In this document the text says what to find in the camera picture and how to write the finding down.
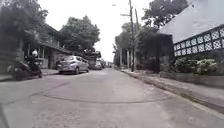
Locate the vehicle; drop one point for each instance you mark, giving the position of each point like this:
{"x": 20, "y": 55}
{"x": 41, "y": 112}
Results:
{"x": 96, "y": 65}

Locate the grey concrete road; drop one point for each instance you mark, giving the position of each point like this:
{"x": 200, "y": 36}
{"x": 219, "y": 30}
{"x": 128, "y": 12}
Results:
{"x": 106, "y": 100}

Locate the tall utility pole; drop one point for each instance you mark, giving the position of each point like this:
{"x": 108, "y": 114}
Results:
{"x": 132, "y": 33}

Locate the silver car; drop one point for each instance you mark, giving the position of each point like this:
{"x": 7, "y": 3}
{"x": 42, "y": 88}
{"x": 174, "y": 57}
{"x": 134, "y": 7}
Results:
{"x": 71, "y": 65}

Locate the round-crowned tree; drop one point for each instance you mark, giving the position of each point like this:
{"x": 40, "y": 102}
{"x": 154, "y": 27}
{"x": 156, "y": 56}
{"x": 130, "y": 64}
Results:
{"x": 80, "y": 33}

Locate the low house with porch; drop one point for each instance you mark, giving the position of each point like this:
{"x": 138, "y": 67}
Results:
{"x": 50, "y": 53}

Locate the group of trees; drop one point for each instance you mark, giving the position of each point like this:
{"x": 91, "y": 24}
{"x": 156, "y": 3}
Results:
{"x": 163, "y": 11}

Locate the dark motorcycle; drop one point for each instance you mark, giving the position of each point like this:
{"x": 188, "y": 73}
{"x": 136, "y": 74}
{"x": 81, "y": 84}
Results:
{"x": 26, "y": 68}

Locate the pale flowering bushes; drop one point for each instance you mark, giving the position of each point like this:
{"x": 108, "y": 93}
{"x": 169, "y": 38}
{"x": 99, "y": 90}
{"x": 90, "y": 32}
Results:
{"x": 203, "y": 66}

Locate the raised concrete sidewalk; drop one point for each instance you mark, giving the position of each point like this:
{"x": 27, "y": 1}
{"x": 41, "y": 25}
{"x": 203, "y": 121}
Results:
{"x": 200, "y": 93}

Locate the building with lattice fence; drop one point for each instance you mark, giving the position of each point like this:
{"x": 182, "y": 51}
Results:
{"x": 196, "y": 20}

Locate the large dark tree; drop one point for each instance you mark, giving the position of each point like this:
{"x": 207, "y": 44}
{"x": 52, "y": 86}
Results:
{"x": 20, "y": 20}

